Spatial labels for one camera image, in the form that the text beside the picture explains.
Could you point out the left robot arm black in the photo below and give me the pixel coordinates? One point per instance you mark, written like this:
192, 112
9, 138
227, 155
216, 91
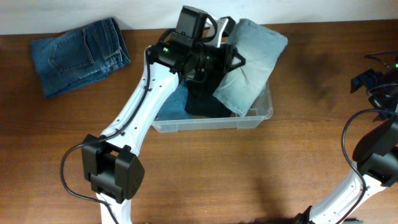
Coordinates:
110, 162

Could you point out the clear plastic storage container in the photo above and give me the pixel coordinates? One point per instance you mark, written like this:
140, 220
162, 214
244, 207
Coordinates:
258, 112

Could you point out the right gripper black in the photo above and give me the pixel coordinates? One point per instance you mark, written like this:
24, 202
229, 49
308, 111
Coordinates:
366, 79

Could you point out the dark blue jeans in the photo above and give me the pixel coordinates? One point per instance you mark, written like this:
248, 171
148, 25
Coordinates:
79, 57

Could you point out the light grey jeans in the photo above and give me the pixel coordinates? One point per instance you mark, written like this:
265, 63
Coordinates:
261, 47

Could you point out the dark navy garment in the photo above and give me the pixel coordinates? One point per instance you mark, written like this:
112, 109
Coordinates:
200, 100

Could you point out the blue denim garment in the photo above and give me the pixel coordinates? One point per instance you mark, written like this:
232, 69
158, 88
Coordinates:
174, 106

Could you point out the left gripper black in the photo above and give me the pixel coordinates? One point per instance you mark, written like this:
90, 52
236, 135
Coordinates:
222, 61

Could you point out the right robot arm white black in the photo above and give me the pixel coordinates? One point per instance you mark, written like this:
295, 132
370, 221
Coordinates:
374, 160

